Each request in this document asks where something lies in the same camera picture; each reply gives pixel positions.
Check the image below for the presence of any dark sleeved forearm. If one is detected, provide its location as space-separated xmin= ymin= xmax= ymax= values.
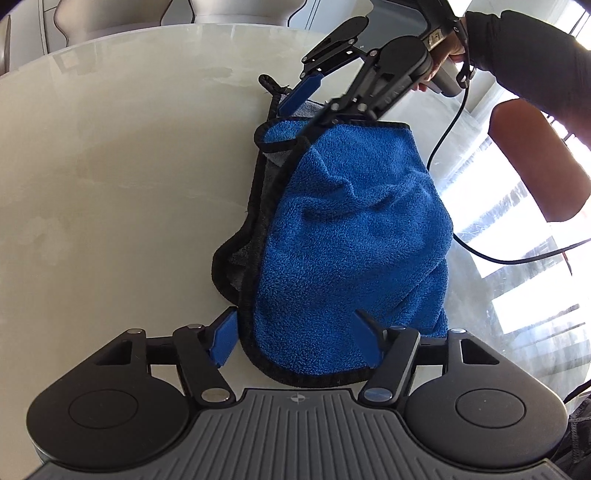
xmin=465 ymin=10 xmax=590 ymax=145

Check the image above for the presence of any black cable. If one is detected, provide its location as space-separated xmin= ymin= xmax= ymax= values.
xmin=426 ymin=18 xmax=591 ymax=266

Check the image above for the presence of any grey chair far left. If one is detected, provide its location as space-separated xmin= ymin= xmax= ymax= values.
xmin=0 ymin=15 xmax=11 ymax=76

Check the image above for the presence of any person's right hand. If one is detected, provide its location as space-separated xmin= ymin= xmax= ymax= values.
xmin=415 ymin=32 xmax=466 ymax=92

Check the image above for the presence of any blue microfiber towel black trim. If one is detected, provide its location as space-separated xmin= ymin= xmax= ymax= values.
xmin=211 ymin=75 xmax=453 ymax=388

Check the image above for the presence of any grey chair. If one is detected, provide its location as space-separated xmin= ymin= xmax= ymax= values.
xmin=0 ymin=15 xmax=11 ymax=76
xmin=189 ymin=0 xmax=307 ymax=26
xmin=53 ymin=0 xmax=171 ymax=46

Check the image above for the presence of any grey chair right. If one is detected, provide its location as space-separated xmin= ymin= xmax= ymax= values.
xmin=189 ymin=0 xmax=307 ymax=26

